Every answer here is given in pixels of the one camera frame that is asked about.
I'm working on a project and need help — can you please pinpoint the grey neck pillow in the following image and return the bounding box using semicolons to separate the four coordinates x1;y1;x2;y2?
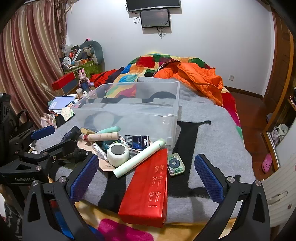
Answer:
80;40;104;65

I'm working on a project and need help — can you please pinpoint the light green tube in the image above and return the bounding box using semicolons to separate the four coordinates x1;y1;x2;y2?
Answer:
113;138;166;178

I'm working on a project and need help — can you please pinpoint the orange puffer jacket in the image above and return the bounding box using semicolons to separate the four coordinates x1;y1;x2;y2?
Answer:
154;61;224;106

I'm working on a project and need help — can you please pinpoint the teal tape roll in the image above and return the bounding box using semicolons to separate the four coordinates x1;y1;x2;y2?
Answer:
103;140;116;151

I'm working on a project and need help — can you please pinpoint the red and grey box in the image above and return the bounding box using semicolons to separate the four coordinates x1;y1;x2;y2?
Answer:
51;72;77;91

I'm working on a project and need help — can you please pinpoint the small black screen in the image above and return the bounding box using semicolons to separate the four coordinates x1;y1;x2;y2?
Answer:
140;9;171;29

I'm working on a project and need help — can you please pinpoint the dark purple garment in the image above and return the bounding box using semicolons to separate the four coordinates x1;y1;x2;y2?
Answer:
106;67;125;84

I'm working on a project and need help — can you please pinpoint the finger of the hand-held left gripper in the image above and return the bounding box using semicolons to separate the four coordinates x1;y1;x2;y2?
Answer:
20;136;79;168
9;125;56;151

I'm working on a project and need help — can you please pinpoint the colourful patchwork quilt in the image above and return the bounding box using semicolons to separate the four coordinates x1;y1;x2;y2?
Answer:
109;53;243;139

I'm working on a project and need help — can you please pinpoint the large black monitor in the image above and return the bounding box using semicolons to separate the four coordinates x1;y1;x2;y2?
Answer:
126;0;181;12

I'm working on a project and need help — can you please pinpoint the white pen-like tube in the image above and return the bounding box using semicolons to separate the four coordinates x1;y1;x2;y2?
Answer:
91;142;109;161

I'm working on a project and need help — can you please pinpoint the yellow and pink fleece blanket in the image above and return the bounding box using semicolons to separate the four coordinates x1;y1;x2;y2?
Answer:
46;200;234;241

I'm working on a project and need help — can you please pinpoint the beige and green booklet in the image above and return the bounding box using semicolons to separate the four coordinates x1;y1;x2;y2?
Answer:
61;108;74;121

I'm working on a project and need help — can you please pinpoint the purple bottle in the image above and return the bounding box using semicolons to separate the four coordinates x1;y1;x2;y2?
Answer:
60;126;82;144

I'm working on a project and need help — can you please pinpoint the green box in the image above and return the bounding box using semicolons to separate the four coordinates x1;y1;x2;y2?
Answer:
80;61;102;75

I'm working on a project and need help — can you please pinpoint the wooden shelf unit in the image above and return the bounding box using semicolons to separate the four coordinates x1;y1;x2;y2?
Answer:
261;86;296;168

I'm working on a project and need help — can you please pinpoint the mint green tube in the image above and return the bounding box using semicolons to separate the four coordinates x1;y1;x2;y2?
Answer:
95;126;121;135

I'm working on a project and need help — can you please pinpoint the cream cosmetic tube red cap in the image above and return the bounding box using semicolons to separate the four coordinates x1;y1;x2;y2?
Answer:
83;132;120;142

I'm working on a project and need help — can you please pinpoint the blue notebook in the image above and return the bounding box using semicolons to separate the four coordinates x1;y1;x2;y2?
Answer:
48;95;78;110

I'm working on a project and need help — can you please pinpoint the white tape roll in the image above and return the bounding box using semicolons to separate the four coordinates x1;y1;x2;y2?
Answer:
107;143;130;167

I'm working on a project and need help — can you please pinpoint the white slatted panel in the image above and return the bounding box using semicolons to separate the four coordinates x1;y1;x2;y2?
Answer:
261;160;296;229

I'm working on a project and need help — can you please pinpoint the long red box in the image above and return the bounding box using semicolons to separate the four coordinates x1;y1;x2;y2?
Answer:
118;148;168;228

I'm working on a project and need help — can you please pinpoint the striped pink curtain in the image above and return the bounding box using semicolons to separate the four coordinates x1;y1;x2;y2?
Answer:
0;0;70;130

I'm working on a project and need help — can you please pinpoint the wooden door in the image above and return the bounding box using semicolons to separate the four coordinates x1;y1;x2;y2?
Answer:
262;10;296;109

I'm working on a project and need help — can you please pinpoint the red garment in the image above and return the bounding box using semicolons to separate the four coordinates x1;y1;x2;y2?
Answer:
90;71;121;87

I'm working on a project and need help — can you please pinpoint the grey blanket with black letters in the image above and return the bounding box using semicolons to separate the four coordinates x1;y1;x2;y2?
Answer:
35;76;256;224

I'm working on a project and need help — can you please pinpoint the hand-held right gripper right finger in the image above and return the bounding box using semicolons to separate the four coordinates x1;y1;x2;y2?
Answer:
194;153;271;241

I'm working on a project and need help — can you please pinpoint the dark blue card box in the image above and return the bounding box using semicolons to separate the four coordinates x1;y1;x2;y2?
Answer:
124;135;149;151

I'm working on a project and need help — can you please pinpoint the white bag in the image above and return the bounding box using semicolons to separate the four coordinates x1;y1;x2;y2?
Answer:
270;124;289;142

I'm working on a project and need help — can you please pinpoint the pink bunny bottle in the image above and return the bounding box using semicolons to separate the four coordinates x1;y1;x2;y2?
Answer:
78;69;90;92

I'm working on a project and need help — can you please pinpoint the clear plastic storage box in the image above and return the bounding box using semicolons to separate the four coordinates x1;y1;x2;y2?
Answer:
70;81;182;149

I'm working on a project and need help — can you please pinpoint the pink clog shoe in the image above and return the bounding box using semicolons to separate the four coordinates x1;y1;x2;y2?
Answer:
262;153;273;174

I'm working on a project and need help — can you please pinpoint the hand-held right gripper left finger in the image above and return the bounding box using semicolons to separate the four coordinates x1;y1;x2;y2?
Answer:
22;153;100;241

